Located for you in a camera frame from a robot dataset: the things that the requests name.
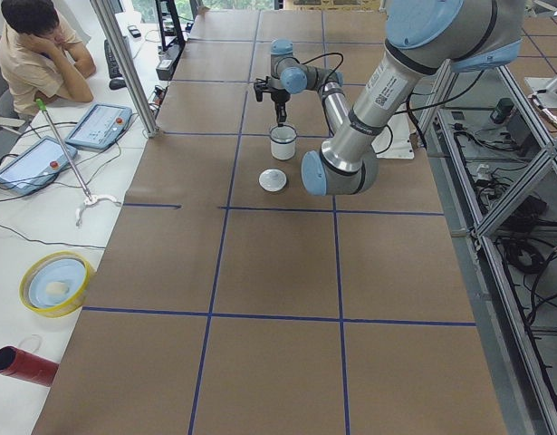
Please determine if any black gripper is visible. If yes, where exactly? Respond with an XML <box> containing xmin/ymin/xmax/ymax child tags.
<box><xmin>254</xmin><ymin>76</ymin><xmax>291</xmax><ymax>126</ymax></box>

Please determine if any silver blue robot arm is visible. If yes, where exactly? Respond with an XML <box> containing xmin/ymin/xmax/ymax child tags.
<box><xmin>254</xmin><ymin>0</ymin><xmax>524</xmax><ymax>196</ymax></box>

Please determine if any white enamel mug blue rim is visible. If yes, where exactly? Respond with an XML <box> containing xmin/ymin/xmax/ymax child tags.
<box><xmin>270</xmin><ymin>138</ymin><xmax>297</xmax><ymax>160</ymax></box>

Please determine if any white ceramic lid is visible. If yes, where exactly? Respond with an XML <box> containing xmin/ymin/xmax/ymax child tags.
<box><xmin>258</xmin><ymin>169</ymin><xmax>288</xmax><ymax>193</ymax></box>

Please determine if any black computer mouse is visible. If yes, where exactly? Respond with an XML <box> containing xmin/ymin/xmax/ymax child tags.
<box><xmin>109</xmin><ymin>77</ymin><xmax>127</xmax><ymax>91</ymax></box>

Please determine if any black keyboard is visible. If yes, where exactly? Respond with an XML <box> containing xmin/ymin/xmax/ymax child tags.
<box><xmin>103</xmin><ymin>40</ymin><xmax>122</xmax><ymax>79</ymax></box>

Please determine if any teach pendant tablet far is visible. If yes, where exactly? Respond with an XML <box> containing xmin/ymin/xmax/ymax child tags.
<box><xmin>65</xmin><ymin>103</ymin><xmax>132</xmax><ymax>150</ymax></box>

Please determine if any teach pendant tablet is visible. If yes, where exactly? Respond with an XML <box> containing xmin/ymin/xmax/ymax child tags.
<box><xmin>0</xmin><ymin>136</ymin><xmax>69</xmax><ymax>196</ymax></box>
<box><xmin>65</xmin><ymin>103</ymin><xmax>132</xmax><ymax>150</ymax></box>

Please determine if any brown paper table cover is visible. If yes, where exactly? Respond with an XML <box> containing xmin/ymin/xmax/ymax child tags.
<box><xmin>34</xmin><ymin>11</ymin><xmax>506</xmax><ymax>434</ymax></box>

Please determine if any reach grabber stick tool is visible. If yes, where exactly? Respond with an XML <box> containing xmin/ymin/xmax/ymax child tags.
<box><xmin>36</xmin><ymin>98</ymin><xmax>122</xmax><ymax>227</ymax></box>

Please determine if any teach pendant tablet near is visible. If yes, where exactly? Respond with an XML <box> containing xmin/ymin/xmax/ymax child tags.
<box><xmin>0</xmin><ymin>136</ymin><xmax>69</xmax><ymax>196</ymax></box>

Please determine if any seated person beige shirt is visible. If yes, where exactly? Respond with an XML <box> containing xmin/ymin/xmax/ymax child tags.
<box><xmin>0</xmin><ymin>1</ymin><xmax>96</xmax><ymax>120</ymax></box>

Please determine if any yellow rimmed bowl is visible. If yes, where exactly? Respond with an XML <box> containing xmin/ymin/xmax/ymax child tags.
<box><xmin>19</xmin><ymin>251</ymin><xmax>95</xmax><ymax>318</ymax></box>

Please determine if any red cylinder tube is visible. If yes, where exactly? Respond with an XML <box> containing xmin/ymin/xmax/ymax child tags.
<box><xmin>0</xmin><ymin>346</ymin><xmax>59</xmax><ymax>387</ymax></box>

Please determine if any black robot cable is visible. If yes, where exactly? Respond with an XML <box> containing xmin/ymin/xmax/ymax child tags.
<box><xmin>295</xmin><ymin>52</ymin><xmax>347</xmax><ymax>87</ymax></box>

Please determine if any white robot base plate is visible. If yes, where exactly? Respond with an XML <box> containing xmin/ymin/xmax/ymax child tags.
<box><xmin>371</xmin><ymin>113</ymin><xmax>415</xmax><ymax>160</ymax></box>

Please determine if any aluminium frame post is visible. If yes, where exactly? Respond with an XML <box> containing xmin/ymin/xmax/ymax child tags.
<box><xmin>91</xmin><ymin>0</ymin><xmax>158</xmax><ymax>138</ymax></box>

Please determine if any aluminium frame rack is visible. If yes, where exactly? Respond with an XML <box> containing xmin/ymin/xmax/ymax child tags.
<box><xmin>421</xmin><ymin>57</ymin><xmax>557</xmax><ymax>434</ymax></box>

